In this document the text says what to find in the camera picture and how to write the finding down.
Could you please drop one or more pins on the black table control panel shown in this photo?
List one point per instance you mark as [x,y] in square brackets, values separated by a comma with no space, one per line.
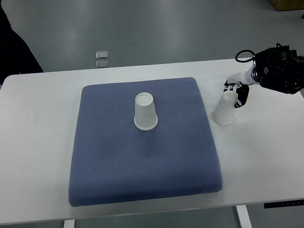
[281,204]

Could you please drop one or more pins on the white paper cup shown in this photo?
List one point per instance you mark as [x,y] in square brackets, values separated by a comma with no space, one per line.
[145,117]
[224,112]

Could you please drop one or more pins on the lower silver floor plate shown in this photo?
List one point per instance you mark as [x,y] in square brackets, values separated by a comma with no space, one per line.
[102,64]

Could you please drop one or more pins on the white paper cup on mat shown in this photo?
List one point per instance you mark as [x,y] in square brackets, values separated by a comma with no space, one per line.
[145,117]

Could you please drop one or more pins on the white table leg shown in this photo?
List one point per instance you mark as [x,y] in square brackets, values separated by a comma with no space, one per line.
[69,224]
[243,216]

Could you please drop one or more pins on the right white table leg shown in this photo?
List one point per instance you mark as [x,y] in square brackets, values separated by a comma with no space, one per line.
[243,216]

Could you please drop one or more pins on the silver floor plate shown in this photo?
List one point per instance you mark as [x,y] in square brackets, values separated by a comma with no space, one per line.
[101,55]
[102,64]

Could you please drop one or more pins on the upper silver floor plate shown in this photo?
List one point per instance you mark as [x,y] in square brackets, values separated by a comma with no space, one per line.
[101,55]

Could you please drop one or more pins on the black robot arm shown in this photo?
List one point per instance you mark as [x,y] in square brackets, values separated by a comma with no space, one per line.
[277,68]

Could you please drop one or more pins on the dark clothed person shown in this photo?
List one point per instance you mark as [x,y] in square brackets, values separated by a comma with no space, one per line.
[15,55]

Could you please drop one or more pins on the left white table leg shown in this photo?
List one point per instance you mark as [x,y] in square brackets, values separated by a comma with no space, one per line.
[69,224]

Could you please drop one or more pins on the blue textured cushion mat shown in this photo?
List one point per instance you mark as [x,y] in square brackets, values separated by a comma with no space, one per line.
[114,161]

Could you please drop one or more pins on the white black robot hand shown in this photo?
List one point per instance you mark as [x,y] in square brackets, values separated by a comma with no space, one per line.
[239,83]

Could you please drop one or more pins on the brown cardboard box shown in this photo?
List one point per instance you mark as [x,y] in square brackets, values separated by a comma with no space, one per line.
[286,5]

